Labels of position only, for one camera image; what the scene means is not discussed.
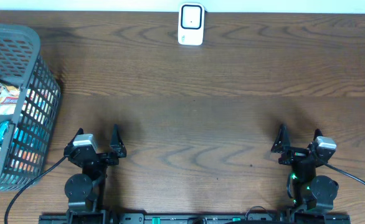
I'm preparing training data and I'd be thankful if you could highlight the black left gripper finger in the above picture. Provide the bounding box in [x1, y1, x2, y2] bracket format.
[110, 124, 127, 157]
[69, 128, 83, 144]

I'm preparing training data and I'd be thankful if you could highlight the yellow snack bag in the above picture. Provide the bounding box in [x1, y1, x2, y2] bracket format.
[0, 82, 21, 116]

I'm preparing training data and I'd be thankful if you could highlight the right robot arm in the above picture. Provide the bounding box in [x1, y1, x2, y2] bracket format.
[271, 124, 339, 223]

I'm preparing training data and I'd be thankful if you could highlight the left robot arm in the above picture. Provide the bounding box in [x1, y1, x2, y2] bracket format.
[64, 125, 127, 223]

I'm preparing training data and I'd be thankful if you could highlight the white barcode scanner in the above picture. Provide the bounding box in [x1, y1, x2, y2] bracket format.
[178, 2, 205, 46]

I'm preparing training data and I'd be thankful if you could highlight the grey plastic mesh basket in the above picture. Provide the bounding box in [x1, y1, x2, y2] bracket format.
[0, 24, 62, 191]

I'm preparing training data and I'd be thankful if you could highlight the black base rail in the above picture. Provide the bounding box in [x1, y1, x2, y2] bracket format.
[39, 212, 351, 224]

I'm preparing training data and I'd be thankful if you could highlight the black left camera cable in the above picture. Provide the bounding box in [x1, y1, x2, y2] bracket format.
[4, 155, 68, 224]

